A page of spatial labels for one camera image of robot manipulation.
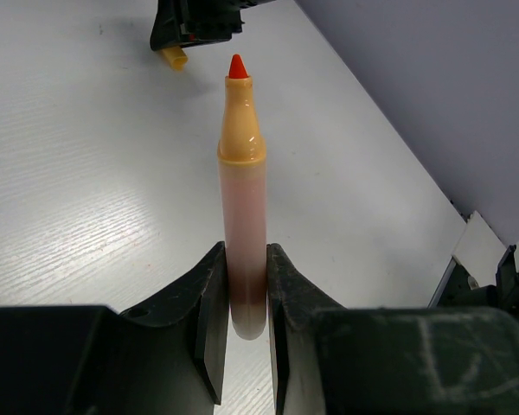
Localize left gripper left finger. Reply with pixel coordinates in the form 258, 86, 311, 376
0, 243, 228, 414

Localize orange-yellow cap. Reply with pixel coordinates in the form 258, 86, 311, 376
159, 46, 188, 72

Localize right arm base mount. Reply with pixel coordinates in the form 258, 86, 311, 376
428, 211, 506, 308

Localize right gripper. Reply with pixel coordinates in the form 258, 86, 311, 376
150, 0, 243, 51

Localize orange pencil-shaped highlighter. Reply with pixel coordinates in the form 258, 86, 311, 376
217, 54, 267, 341

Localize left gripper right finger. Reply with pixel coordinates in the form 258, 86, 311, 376
267, 244, 519, 414

